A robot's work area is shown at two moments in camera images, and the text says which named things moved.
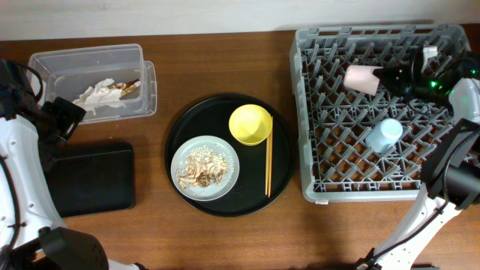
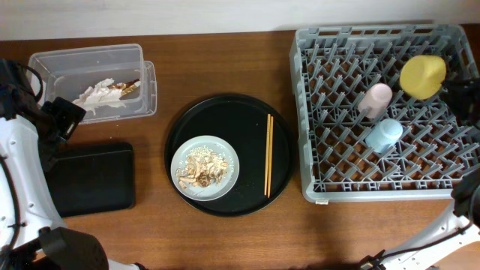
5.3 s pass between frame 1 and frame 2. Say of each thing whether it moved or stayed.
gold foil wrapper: stayed
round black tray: stayed
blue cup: stayed
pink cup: moved
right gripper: moved
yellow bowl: moved
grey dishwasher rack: stayed
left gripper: stayed
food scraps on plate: stayed
